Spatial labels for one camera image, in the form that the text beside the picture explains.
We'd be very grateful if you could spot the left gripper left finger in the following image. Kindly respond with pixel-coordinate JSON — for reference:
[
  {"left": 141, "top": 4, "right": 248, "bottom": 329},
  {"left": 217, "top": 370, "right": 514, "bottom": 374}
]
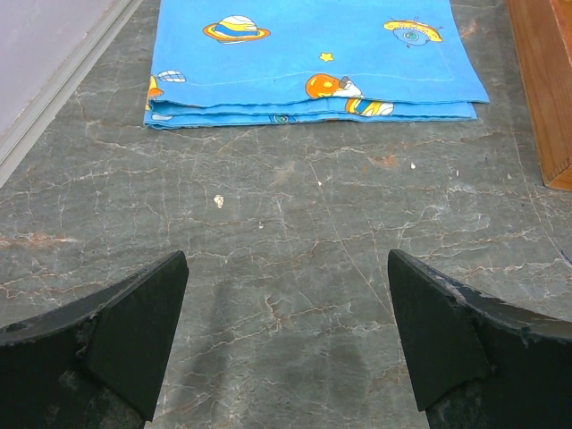
[{"left": 1, "top": 251, "right": 189, "bottom": 428}]

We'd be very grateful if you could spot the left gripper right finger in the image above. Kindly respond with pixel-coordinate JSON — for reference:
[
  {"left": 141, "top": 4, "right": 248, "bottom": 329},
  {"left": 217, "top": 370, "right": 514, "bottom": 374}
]
[{"left": 388, "top": 249, "right": 571, "bottom": 428}]

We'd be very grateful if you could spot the blue space print cloth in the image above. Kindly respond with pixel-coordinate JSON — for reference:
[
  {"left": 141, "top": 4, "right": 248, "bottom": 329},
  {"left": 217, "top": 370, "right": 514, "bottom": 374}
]
[{"left": 144, "top": 1, "right": 489, "bottom": 129}]

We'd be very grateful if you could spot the wooden compartment tray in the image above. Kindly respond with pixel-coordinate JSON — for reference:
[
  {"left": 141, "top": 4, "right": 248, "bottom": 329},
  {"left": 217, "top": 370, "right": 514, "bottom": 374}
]
[{"left": 507, "top": 0, "right": 571, "bottom": 191}]

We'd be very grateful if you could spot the aluminium frame rail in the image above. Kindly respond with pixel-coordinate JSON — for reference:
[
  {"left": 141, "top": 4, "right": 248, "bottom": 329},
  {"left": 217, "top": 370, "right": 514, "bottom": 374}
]
[{"left": 1, "top": 1, "right": 140, "bottom": 181}]

